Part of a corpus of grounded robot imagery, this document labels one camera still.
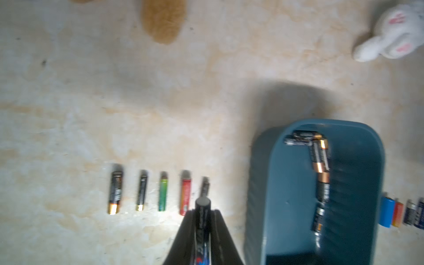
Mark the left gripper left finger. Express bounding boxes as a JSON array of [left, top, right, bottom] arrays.
[[163, 210, 195, 265]]

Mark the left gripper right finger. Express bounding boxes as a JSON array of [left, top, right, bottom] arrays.
[[210, 210, 243, 265]]

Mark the blue black AAA battery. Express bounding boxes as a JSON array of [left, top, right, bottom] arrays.
[[195, 197, 211, 265]]

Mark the black gold AAA battery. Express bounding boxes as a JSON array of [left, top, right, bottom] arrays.
[[200, 181, 210, 197]]

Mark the teal plastic storage box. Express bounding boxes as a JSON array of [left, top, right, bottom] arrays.
[[244, 119, 385, 265]]

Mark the dark AAA battery row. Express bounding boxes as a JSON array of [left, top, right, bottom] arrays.
[[403, 200, 417, 226]]

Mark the black silver battery in box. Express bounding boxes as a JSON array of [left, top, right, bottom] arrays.
[[284, 130, 323, 146]]

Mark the brown teddy bear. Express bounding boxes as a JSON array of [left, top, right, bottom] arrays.
[[141, 0, 187, 45]]

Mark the small white plush bunny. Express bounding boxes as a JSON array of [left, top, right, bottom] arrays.
[[352, 1, 424, 62]]

